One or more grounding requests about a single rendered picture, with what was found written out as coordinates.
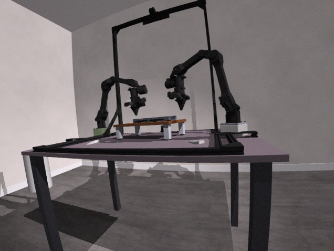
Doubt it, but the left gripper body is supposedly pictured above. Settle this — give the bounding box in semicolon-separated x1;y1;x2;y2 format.
170;85;190;100

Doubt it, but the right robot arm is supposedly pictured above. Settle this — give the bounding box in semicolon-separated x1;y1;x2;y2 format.
95;76;148;129

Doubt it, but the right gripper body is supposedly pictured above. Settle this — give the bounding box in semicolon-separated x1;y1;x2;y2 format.
124;95;145;107

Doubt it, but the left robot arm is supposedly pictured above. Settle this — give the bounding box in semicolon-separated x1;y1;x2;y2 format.
165;49;241;123

